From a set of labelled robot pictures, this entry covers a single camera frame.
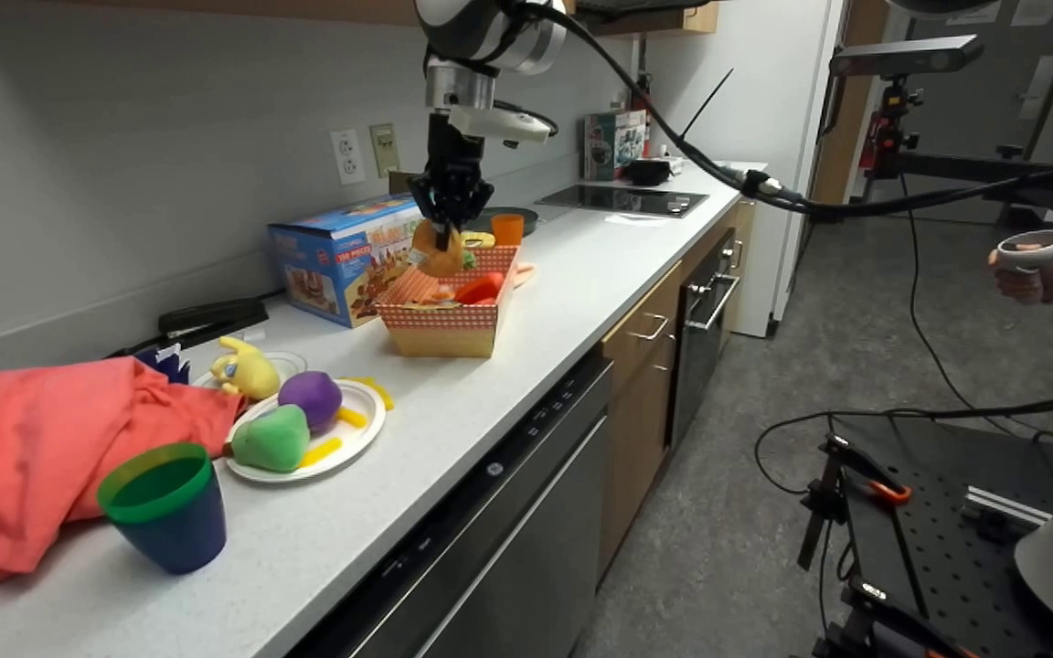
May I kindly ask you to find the white wall outlet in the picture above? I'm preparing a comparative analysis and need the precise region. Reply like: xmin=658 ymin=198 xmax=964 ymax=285
xmin=330 ymin=124 xmax=368 ymax=186

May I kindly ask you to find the grey stereo camera bar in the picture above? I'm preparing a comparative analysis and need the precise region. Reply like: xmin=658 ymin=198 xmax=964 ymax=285
xmin=829 ymin=31 xmax=988 ymax=82

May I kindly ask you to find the yellow plush toy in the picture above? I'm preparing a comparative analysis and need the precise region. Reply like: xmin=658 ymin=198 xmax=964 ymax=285
xmin=207 ymin=332 xmax=285 ymax=401

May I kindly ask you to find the black clamp orange handle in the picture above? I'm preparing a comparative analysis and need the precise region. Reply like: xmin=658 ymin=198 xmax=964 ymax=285
xmin=795 ymin=433 xmax=920 ymax=579

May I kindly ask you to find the white round plate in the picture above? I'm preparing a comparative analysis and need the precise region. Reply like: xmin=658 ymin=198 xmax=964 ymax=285
xmin=223 ymin=377 xmax=392 ymax=492

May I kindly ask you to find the purple plush ball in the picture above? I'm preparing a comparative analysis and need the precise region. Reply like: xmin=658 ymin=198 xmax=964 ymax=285
xmin=273 ymin=370 xmax=346 ymax=434

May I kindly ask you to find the dark blue toy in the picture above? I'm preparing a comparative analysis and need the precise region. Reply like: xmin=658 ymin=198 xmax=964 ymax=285
xmin=135 ymin=343 xmax=193 ymax=386

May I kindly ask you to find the green plush ball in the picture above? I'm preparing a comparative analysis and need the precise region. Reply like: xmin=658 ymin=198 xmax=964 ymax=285
xmin=225 ymin=401 xmax=314 ymax=476

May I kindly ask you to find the pale green wall plate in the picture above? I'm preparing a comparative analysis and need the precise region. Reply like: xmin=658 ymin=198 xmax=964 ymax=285
xmin=366 ymin=122 xmax=401 ymax=183

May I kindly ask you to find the black dishwasher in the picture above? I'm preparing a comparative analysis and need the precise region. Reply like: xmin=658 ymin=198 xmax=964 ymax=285
xmin=285 ymin=352 xmax=613 ymax=658

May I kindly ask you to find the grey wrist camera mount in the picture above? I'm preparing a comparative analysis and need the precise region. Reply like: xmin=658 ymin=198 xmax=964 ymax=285
xmin=445 ymin=99 xmax=561 ymax=150

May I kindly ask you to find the red checkered basket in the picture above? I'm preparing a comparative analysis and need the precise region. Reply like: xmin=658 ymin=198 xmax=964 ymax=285
xmin=372 ymin=242 xmax=524 ymax=364

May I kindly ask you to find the thin black floor cable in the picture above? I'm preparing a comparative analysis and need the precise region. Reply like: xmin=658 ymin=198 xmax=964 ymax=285
xmin=751 ymin=176 xmax=1053 ymax=497

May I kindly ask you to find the round shallow dish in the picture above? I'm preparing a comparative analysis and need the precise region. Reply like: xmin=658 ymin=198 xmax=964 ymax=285
xmin=485 ymin=204 xmax=542 ymax=242

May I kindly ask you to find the black oven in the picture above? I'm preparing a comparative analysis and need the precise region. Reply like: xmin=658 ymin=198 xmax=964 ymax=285
xmin=667 ymin=225 xmax=747 ymax=450

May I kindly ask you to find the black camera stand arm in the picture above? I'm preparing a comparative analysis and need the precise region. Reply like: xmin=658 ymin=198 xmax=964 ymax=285
xmin=869 ymin=70 xmax=1053 ymax=230

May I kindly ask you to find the wooden base cabinet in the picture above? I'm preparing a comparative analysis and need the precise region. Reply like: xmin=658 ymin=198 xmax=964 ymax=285
xmin=596 ymin=267 xmax=686 ymax=579

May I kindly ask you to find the blue toy food box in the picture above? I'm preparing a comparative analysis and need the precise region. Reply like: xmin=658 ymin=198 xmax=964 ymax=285
xmin=266 ymin=192 xmax=433 ymax=331

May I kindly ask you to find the red toy food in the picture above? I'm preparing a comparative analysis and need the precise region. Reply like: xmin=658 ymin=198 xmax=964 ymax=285
xmin=455 ymin=272 xmax=507 ymax=309

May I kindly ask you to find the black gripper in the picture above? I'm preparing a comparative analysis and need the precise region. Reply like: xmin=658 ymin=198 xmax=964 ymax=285
xmin=411 ymin=111 xmax=496 ymax=238

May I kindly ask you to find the blue cup green rim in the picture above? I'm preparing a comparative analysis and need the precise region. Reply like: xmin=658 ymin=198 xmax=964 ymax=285
xmin=96 ymin=439 xmax=232 ymax=579

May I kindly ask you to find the printed carton box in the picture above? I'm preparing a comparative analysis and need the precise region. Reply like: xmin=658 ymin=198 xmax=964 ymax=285
xmin=576 ymin=105 xmax=652 ymax=186

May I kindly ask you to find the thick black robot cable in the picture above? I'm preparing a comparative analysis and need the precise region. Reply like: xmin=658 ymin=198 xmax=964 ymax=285
xmin=511 ymin=0 xmax=1053 ymax=228

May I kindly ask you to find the wooden door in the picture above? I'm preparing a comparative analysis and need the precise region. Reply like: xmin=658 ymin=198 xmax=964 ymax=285
xmin=809 ymin=0 xmax=892 ymax=211

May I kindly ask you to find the orange cup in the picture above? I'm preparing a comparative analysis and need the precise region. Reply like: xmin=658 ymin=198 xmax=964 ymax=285
xmin=485 ymin=211 xmax=530 ymax=250

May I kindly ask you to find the yellow orange plush fruit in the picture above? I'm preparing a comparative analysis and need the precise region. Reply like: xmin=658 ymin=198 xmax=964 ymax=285
xmin=411 ymin=215 xmax=472 ymax=283

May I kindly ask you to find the white VR controller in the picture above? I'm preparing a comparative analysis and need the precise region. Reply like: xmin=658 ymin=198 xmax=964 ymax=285
xmin=984 ymin=228 xmax=1053 ymax=274

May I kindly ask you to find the person hand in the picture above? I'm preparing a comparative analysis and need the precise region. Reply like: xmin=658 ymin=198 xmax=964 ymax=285
xmin=988 ymin=252 xmax=1053 ymax=309

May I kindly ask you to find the pale orange toy food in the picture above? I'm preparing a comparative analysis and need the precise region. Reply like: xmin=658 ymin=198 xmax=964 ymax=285
xmin=392 ymin=267 xmax=461 ymax=310

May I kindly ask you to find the black perforated cart board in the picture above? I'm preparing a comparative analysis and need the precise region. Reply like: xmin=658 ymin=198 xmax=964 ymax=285
xmin=832 ymin=412 xmax=1053 ymax=658

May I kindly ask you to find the red object behind stand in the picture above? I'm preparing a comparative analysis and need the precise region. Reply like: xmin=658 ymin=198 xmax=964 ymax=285
xmin=859 ymin=77 xmax=920 ymax=181

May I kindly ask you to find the coral pink cloth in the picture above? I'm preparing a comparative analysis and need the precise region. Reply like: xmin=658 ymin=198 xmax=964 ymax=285
xmin=0 ymin=354 xmax=245 ymax=596

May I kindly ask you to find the dark brown box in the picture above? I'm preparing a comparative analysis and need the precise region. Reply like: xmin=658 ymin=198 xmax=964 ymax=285
xmin=385 ymin=170 xmax=429 ymax=202

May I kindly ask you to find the black pot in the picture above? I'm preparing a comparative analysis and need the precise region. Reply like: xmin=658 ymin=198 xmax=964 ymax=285
xmin=618 ymin=153 xmax=675 ymax=192

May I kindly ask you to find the black stapler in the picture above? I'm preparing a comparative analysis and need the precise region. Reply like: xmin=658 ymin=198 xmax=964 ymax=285
xmin=108 ymin=295 xmax=269 ymax=364

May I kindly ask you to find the black induction cooktop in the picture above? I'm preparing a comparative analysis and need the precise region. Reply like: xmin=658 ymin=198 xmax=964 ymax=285
xmin=533 ymin=181 xmax=708 ymax=225

